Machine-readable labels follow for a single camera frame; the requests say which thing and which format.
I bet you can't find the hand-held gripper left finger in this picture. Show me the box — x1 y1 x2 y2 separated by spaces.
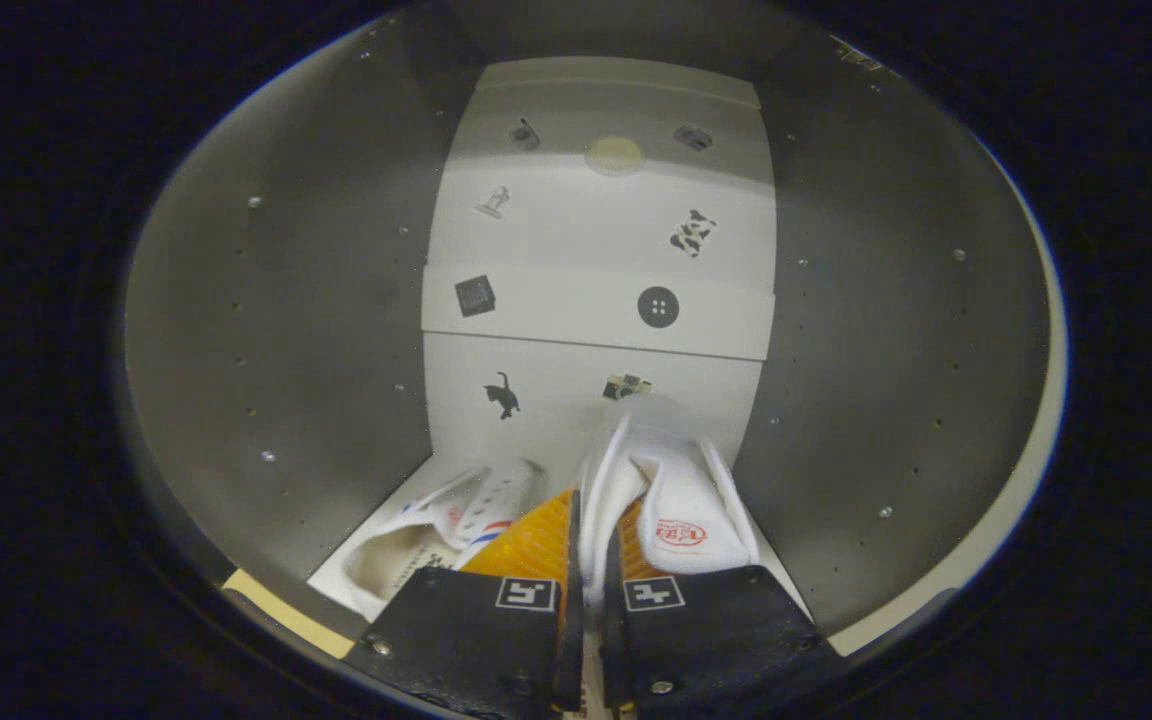
346 490 585 716

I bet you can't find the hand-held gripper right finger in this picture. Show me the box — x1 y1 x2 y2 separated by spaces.
601 500 842 716

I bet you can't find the white shoe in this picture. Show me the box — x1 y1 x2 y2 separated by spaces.
321 458 547 621
576 395 762 611

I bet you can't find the grey shoe cabinet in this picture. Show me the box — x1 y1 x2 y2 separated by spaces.
121 10 1070 661

